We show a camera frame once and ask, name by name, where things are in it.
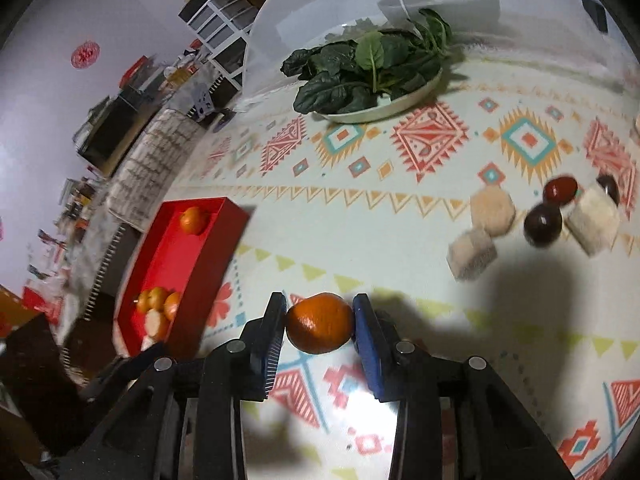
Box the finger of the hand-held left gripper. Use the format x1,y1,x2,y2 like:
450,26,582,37
80,342,168,401

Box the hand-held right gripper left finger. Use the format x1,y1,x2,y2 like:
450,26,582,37
60,291,287,480

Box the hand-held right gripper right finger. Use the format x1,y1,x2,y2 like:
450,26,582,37
351,293,576,480

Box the red rectangular box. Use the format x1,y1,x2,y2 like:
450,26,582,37
112,197,251,361

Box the dark wooden furniture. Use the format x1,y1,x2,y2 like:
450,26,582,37
0,315,121,466

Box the patterned tablecloth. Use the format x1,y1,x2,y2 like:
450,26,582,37
165,55,640,480

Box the patterned bench cover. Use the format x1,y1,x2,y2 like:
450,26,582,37
107,107,211,233

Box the dark purple tomato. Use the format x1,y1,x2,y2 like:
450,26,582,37
523,202,563,248

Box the black box appliance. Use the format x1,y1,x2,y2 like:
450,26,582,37
75,87,163,176

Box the white oval plate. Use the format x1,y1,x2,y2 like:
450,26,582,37
312,67,444,124

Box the red jujube date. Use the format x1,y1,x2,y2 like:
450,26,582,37
543,175,579,207

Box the green spinach leaves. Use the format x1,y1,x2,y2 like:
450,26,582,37
280,8,453,115

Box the small dark jujube date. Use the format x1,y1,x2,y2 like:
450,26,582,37
596,174,621,206

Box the white plastic drawer unit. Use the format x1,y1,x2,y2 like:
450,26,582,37
178,0,266,93

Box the white mesh food cover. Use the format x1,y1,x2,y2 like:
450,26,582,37
240,0,631,111

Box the red round wall decoration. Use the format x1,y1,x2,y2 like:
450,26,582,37
71,41,101,69

